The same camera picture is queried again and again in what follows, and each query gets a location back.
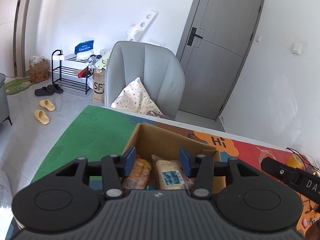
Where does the small brown floor box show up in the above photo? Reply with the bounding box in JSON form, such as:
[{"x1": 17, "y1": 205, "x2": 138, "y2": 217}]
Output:
[{"x1": 29, "y1": 56, "x2": 49, "y2": 83}]

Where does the right yellow slipper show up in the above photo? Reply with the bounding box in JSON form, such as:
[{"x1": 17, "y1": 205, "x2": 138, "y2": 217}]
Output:
[{"x1": 34, "y1": 109, "x2": 50, "y2": 125}]

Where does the white dotted cushion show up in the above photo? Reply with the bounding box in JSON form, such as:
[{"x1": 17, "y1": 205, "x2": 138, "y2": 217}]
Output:
[{"x1": 111, "y1": 77, "x2": 163, "y2": 115}]

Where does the SF cardboard box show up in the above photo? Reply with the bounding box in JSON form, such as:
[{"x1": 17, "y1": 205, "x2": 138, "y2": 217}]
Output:
[{"x1": 92, "y1": 69, "x2": 105, "y2": 103}]

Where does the long white blue snack pack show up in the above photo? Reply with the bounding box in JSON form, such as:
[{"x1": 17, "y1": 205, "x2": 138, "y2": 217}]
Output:
[{"x1": 152, "y1": 155, "x2": 189, "y2": 190}]

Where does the grey sofa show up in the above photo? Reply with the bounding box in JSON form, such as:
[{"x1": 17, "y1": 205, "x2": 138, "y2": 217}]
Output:
[{"x1": 0, "y1": 73, "x2": 12, "y2": 125}]

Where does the black slippers pair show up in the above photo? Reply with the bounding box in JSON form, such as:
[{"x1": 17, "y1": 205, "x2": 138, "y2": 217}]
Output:
[{"x1": 34, "y1": 84, "x2": 63, "y2": 96}]

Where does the yellow tape roll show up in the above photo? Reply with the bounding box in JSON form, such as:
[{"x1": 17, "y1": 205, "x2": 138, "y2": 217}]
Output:
[{"x1": 286, "y1": 154, "x2": 305, "y2": 170}]

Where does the rice cracker pack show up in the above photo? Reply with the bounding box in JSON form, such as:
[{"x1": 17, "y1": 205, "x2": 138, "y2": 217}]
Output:
[{"x1": 123, "y1": 157, "x2": 152, "y2": 193}]

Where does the grey armchair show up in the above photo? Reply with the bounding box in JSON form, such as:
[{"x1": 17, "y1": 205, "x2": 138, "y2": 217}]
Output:
[{"x1": 105, "y1": 41, "x2": 185, "y2": 119}]

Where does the white board with holes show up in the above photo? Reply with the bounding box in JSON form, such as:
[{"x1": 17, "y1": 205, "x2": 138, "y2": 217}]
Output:
[{"x1": 126, "y1": 10, "x2": 158, "y2": 42}]

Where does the black door handle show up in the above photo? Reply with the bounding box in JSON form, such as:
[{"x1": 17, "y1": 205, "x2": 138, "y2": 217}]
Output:
[{"x1": 187, "y1": 27, "x2": 203, "y2": 46}]

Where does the brown cardboard box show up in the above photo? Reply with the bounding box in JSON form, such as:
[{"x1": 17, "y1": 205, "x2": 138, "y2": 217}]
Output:
[{"x1": 125, "y1": 123, "x2": 221, "y2": 189}]

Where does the white wall switch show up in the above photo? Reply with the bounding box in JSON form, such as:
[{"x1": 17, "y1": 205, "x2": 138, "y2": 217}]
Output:
[{"x1": 292, "y1": 43, "x2": 302, "y2": 55}]

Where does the green floor mat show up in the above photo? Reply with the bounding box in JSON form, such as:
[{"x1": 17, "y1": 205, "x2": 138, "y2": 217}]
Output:
[{"x1": 5, "y1": 77, "x2": 34, "y2": 95}]

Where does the pink small toy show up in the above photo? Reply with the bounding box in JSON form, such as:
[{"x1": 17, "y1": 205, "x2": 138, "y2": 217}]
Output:
[{"x1": 302, "y1": 218, "x2": 310, "y2": 229}]

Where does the purple mochi snack pack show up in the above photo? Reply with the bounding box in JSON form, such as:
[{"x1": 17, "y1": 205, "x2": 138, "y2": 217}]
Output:
[{"x1": 185, "y1": 177, "x2": 194, "y2": 189}]

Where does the yellow slipper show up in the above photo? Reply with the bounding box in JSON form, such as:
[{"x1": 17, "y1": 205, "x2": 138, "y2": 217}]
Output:
[
  {"x1": 39, "y1": 99, "x2": 56, "y2": 112},
  {"x1": 34, "y1": 109, "x2": 50, "y2": 125}
]

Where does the left yellow slipper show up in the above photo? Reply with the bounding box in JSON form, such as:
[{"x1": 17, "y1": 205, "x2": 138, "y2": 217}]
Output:
[{"x1": 39, "y1": 99, "x2": 56, "y2": 112}]

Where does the grey door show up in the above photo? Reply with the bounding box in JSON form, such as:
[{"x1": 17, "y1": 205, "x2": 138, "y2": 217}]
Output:
[{"x1": 177, "y1": 0, "x2": 264, "y2": 120}]

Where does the black shoe rack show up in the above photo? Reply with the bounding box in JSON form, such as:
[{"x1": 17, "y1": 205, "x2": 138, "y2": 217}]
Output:
[{"x1": 50, "y1": 49, "x2": 93, "y2": 94}]

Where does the blue plastic bag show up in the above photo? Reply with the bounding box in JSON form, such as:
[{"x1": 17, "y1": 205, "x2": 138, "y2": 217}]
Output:
[{"x1": 74, "y1": 40, "x2": 94, "y2": 55}]

